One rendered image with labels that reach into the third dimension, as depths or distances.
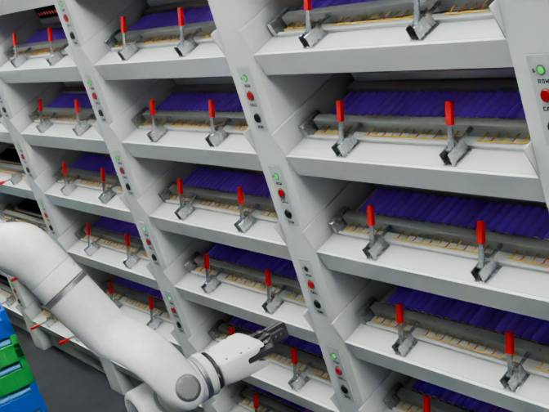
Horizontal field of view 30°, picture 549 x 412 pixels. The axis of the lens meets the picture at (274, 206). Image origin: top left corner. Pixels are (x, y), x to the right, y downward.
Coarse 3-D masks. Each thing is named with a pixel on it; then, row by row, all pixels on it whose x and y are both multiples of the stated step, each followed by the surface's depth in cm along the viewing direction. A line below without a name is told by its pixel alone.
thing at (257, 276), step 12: (216, 264) 247; (228, 264) 244; (240, 276) 239; (252, 276) 233; (264, 276) 230; (276, 276) 227; (264, 288) 228; (276, 288) 225; (288, 288) 222; (300, 288) 217
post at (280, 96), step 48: (240, 0) 179; (240, 48) 183; (240, 96) 190; (288, 96) 186; (288, 192) 191; (336, 192) 194; (288, 240) 199; (336, 288) 196; (336, 336) 200; (336, 384) 208
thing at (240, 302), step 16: (192, 256) 257; (176, 272) 256; (176, 288) 255; (192, 288) 250; (224, 288) 241; (240, 288) 237; (256, 288) 233; (272, 288) 229; (208, 304) 246; (224, 304) 237; (240, 304) 231; (256, 304) 227; (288, 304) 220; (256, 320) 228; (272, 320) 220; (288, 320) 214; (304, 320) 211; (304, 336) 212
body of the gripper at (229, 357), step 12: (240, 336) 192; (216, 348) 190; (228, 348) 188; (240, 348) 187; (252, 348) 186; (216, 360) 185; (228, 360) 184; (240, 360) 185; (264, 360) 188; (228, 372) 184; (240, 372) 185; (252, 372) 186; (228, 384) 185
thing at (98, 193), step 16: (64, 160) 311; (80, 160) 307; (96, 160) 298; (48, 176) 309; (64, 176) 295; (80, 176) 297; (96, 176) 286; (112, 176) 279; (48, 192) 306; (64, 192) 294; (80, 192) 291; (96, 192) 283; (112, 192) 274; (80, 208) 291; (96, 208) 279; (112, 208) 268; (128, 208) 258
